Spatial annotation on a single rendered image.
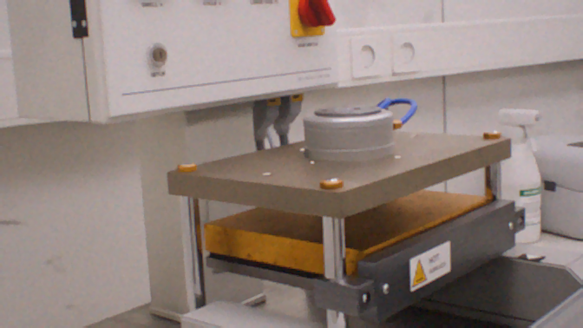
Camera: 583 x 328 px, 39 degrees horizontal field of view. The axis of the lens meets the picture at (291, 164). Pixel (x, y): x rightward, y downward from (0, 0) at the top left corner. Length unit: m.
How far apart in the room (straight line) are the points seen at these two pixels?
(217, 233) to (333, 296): 0.15
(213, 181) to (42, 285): 0.61
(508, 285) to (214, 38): 0.36
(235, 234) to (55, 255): 0.56
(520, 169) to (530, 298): 0.78
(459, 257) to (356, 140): 0.13
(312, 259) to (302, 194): 0.07
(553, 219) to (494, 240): 0.90
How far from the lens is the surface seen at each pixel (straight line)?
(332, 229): 0.58
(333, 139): 0.68
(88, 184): 1.22
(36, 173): 1.18
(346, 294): 0.58
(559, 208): 1.63
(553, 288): 0.78
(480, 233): 0.72
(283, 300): 0.89
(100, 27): 0.69
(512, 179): 1.56
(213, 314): 0.66
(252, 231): 0.67
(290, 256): 0.65
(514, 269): 0.79
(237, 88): 0.79
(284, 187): 0.59
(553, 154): 1.63
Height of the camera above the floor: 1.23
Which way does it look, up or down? 10 degrees down
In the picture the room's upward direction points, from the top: 3 degrees counter-clockwise
